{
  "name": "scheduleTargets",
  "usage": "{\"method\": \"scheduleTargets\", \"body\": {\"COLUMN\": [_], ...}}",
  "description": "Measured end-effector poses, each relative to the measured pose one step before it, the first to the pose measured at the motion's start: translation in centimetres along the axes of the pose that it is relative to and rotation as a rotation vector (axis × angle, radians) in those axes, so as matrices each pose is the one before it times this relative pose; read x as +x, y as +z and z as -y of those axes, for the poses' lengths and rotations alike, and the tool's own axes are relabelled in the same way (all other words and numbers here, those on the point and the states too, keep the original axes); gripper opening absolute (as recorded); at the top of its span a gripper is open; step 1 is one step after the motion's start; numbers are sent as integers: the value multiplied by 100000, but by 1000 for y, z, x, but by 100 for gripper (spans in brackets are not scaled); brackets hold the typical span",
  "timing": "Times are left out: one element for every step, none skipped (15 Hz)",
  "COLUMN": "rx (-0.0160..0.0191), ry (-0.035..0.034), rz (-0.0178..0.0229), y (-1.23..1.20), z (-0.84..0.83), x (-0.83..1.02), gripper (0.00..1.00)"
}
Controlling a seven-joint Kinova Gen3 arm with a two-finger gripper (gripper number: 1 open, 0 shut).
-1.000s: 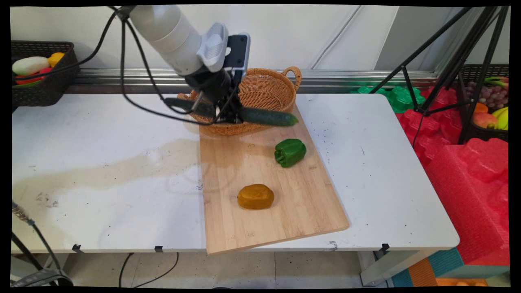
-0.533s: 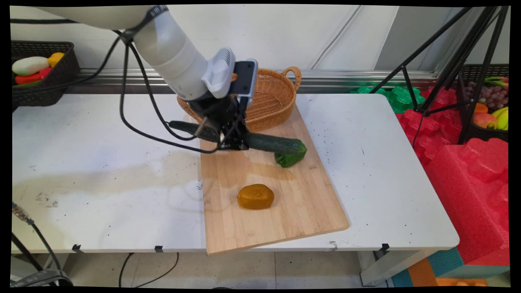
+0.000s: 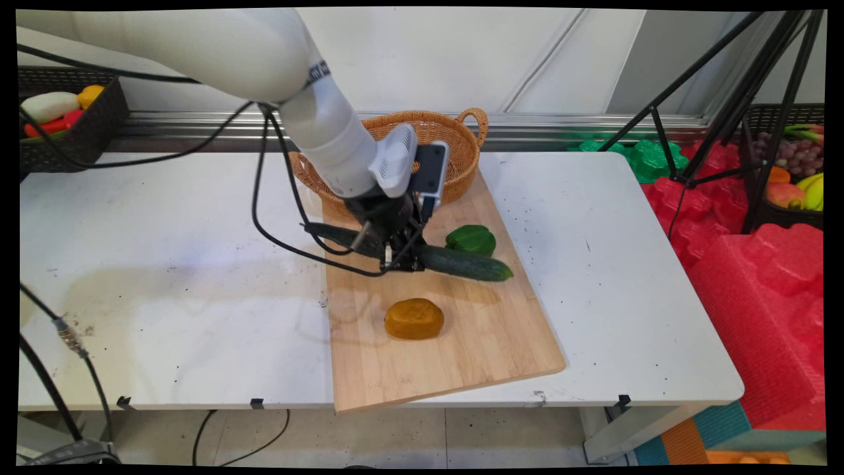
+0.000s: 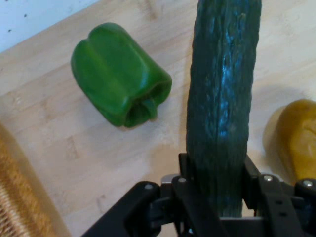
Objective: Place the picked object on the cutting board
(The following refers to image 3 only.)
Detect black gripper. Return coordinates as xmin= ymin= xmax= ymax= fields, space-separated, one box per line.
xmin=343 ymin=190 xmax=427 ymax=272

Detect dark green cucumber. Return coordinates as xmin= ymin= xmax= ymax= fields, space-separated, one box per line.
xmin=303 ymin=221 xmax=514 ymax=283

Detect brown bread loaf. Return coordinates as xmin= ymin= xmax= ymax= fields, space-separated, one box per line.
xmin=384 ymin=298 xmax=445 ymax=341

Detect green bell pepper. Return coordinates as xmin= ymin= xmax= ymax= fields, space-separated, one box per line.
xmin=445 ymin=224 xmax=497 ymax=258

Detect wooden cutting board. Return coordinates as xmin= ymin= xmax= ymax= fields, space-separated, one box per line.
xmin=322 ymin=168 xmax=568 ymax=414

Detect woven wicker basket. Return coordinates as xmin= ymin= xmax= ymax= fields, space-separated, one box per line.
xmin=288 ymin=108 xmax=489 ymax=220

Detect green foam puzzle mat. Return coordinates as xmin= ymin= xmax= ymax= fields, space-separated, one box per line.
xmin=567 ymin=137 xmax=690 ymax=185

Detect grey table leg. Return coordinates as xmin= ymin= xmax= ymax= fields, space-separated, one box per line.
xmin=16 ymin=410 xmax=111 ymax=464
xmin=579 ymin=404 xmax=703 ymax=464

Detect red foam puzzle mat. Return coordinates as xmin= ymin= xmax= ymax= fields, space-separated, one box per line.
xmin=642 ymin=140 xmax=754 ymax=268

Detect small black plastic basket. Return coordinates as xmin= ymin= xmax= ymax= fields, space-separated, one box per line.
xmin=18 ymin=66 xmax=131 ymax=176

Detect blue orange foam mat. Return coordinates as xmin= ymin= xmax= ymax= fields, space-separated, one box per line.
xmin=633 ymin=401 xmax=826 ymax=466

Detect red toy pepper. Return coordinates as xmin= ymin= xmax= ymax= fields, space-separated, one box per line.
xmin=23 ymin=109 xmax=86 ymax=139

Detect red yellow toy peach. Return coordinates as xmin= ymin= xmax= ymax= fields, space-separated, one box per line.
xmin=766 ymin=183 xmax=806 ymax=210

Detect black plastic fruit crate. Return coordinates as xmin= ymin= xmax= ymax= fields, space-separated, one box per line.
xmin=742 ymin=104 xmax=825 ymax=232

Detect white toy radish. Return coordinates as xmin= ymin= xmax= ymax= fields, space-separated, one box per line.
xmin=20 ymin=91 xmax=80 ymax=125

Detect black tripod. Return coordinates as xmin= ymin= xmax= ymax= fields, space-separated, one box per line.
xmin=597 ymin=10 xmax=825 ymax=235

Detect purple toy grapes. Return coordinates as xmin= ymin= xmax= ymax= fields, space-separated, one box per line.
xmin=755 ymin=132 xmax=825 ymax=176

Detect yellow toy banana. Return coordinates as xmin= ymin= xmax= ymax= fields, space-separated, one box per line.
xmin=795 ymin=173 xmax=825 ymax=212

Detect green yellow toy vegetable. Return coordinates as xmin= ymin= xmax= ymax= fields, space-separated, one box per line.
xmin=783 ymin=123 xmax=825 ymax=146

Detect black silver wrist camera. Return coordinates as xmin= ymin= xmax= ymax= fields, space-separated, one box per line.
xmin=411 ymin=140 xmax=451 ymax=220

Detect white ribbed camera mount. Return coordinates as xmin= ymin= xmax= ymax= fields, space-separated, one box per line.
xmin=368 ymin=123 xmax=419 ymax=199

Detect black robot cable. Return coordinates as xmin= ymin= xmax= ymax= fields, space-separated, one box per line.
xmin=16 ymin=43 xmax=426 ymax=278

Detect metal wall rail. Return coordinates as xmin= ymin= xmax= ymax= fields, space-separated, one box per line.
xmin=119 ymin=110 xmax=721 ymax=153

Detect black floor cable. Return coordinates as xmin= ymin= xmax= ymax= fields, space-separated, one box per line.
xmin=221 ymin=409 xmax=291 ymax=466
xmin=192 ymin=409 xmax=218 ymax=466

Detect black cable with metal connector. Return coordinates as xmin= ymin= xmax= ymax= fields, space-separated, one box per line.
xmin=18 ymin=282 xmax=121 ymax=466

